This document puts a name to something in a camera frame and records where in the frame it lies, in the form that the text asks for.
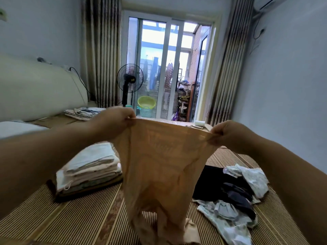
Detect bamboo bed mat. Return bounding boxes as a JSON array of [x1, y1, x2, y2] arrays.
[[0, 114, 310, 245]]

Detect yellow green basin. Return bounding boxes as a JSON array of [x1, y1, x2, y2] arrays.
[[137, 95, 158, 111]]

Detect olive tan shorts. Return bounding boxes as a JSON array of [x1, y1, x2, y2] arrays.
[[48, 171, 124, 200]]

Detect beige patterned curtain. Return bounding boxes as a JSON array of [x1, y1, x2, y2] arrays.
[[207, 0, 256, 126], [82, 0, 124, 108]]

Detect person's left forearm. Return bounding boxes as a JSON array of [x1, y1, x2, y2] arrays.
[[0, 122, 111, 218]]

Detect tan beige garment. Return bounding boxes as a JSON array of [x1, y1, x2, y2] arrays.
[[113, 118, 218, 245]]

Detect black red garment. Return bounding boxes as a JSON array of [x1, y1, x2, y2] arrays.
[[192, 165, 256, 202]]

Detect cream padded headboard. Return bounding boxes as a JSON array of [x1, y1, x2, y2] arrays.
[[0, 54, 92, 124]]

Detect small floral white garment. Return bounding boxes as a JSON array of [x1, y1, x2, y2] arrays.
[[223, 164, 270, 200]]

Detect folded striped blanket stack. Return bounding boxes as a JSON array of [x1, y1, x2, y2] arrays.
[[64, 107, 106, 122]]

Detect sliding glass balcony door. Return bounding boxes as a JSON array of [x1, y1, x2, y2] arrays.
[[123, 12, 216, 123]]

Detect black standing fan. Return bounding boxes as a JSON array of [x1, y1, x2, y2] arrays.
[[116, 64, 145, 108]]

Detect white air conditioner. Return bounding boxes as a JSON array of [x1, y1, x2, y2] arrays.
[[253, 0, 290, 13]]

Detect cluttered balcony shelf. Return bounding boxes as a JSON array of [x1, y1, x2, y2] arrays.
[[175, 81, 195, 121]]

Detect black cable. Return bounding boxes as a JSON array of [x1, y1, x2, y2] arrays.
[[69, 67, 93, 100]]

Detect person's left hand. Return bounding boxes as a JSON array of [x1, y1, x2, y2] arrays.
[[92, 106, 138, 141]]

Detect person's right forearm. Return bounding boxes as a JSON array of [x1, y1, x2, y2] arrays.
[[250, 139, 327, 245]]

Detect person's right hand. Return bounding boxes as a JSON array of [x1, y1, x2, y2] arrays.
[[208, 120, 262, 157]]

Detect air conditioner cable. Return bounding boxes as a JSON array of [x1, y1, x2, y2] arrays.
[[251, 13, 267, 52]]

